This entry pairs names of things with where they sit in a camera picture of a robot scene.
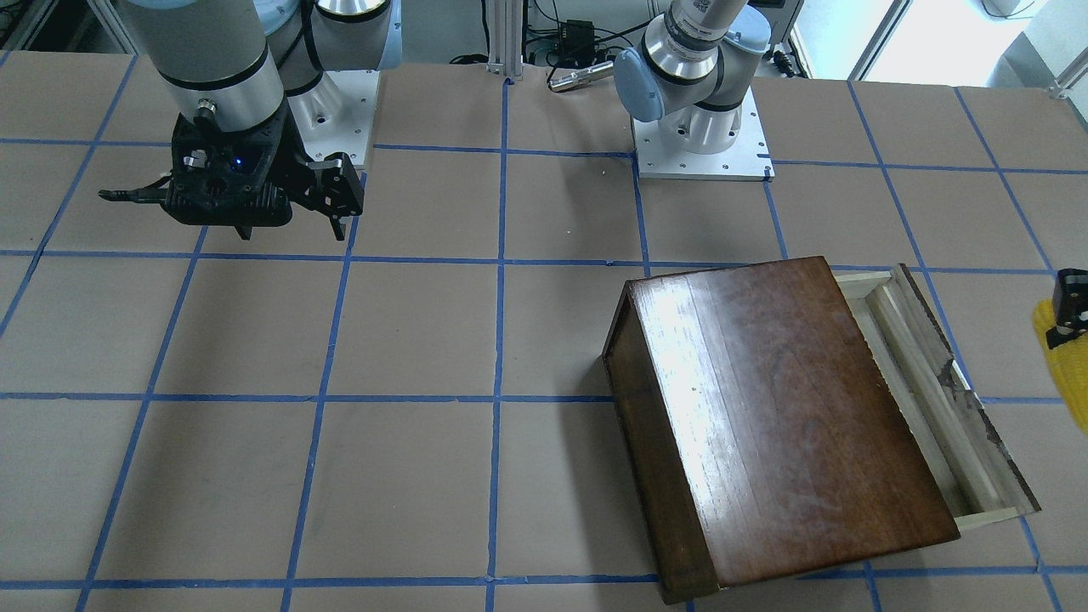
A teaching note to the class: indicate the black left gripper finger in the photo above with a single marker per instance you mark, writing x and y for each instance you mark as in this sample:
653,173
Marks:
1069,305

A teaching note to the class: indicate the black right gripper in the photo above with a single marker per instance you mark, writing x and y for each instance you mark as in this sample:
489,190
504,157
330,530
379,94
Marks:
289,155

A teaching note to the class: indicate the yellow corn cob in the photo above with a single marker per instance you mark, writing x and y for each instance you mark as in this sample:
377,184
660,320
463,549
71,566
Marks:
1067,364

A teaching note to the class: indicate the wooden drawer with white handle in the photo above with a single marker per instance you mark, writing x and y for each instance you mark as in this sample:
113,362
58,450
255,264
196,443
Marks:
975,472

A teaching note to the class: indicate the dark wooden drawer cabinet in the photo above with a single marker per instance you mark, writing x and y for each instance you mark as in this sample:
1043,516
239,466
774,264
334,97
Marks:
762,436

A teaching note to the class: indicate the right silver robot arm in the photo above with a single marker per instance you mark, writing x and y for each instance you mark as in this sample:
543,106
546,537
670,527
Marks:
270,115

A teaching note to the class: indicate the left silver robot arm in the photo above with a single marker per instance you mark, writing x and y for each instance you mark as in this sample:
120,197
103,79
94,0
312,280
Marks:
687,85

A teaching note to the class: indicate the silver flashlight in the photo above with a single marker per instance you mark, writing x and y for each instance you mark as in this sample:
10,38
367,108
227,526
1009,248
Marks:
581,78

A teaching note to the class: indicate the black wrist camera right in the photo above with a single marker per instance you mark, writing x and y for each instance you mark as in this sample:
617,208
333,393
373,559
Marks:
222,179

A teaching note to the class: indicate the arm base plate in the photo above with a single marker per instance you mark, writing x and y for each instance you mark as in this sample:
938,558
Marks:
337,115
695,143

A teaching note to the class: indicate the aluminium frame post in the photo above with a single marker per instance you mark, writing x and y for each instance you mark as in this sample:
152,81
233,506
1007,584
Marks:
505,39

